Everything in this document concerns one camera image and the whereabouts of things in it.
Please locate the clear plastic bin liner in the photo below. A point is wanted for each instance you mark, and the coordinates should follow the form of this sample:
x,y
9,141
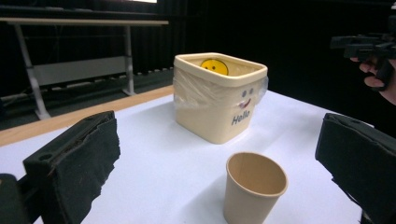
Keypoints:
x,y
199,91

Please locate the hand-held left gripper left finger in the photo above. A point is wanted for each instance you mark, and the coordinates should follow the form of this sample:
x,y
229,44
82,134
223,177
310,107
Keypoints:
x,y
77,161

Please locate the cream plastic trash bin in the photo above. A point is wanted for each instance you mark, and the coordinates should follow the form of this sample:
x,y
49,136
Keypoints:
x,y
214,121

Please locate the grey metal-legged table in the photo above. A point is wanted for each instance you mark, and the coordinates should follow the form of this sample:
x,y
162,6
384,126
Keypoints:
x,y
81,62

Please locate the brown paper cup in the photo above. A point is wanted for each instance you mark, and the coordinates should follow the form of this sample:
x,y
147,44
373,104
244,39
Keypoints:
x,y
249,199

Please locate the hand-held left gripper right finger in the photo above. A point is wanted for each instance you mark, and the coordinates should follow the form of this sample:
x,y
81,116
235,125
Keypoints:
x,y
364,155

